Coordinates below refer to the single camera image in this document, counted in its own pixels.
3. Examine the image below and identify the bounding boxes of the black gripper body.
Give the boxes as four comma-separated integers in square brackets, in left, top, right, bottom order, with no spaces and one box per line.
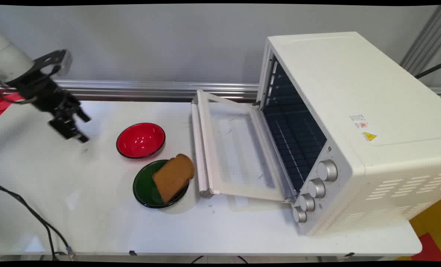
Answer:
[6,71,80,123]

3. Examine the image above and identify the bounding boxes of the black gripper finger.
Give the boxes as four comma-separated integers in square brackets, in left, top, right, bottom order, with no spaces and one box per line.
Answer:
[49,116,90,144]
[67,102,92,123]

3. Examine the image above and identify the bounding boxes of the white glass oven door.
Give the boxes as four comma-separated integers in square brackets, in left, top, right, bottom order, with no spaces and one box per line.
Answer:
[190,90,297,203]

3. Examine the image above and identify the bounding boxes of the red and green object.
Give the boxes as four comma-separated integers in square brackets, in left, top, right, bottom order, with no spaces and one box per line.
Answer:
[0,93,25,121]

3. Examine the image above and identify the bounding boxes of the red bowl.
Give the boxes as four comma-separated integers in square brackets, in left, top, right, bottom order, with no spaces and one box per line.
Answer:
[116,122,166,160]

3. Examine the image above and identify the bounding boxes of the green plate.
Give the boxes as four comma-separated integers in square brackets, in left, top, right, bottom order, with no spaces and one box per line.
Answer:
[132,159,190,209]

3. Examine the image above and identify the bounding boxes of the brown bread slice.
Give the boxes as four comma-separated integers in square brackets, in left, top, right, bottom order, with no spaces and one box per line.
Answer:
[152,154,195,204]

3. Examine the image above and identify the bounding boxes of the silver oven knob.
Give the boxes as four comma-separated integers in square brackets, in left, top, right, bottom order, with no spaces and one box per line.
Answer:
[307,178,326,199]
[299,194,316,213]
[292,207,307,224]
[316,159,339,182]

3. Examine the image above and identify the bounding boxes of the white toaster oven body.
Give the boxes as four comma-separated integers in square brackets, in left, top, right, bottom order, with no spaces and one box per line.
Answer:
[256,32,441,237]

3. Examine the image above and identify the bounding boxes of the yellow floor mat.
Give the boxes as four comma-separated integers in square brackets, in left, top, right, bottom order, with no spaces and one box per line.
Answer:
[394,196,441,261]

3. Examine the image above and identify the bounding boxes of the red floor mat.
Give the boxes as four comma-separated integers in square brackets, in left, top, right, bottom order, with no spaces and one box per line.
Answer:
[409,233,441,262]

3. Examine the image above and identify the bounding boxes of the black cable with metal connector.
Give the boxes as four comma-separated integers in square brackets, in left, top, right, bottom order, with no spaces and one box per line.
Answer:
[0,183,77,261]

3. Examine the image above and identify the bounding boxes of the black cable loop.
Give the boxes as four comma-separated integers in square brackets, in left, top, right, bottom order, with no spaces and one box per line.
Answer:
[190,255,249,264]

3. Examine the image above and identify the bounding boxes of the metal wire oven rack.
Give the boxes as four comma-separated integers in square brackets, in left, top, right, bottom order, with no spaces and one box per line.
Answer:
[263,108,327,192]

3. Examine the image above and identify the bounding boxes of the aluminium frame post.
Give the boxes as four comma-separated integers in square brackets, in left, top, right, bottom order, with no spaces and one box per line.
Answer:
[400,5,441,75]

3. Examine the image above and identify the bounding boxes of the black oven power cable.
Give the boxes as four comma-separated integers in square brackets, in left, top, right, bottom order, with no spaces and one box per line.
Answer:
[414,60,441,79]

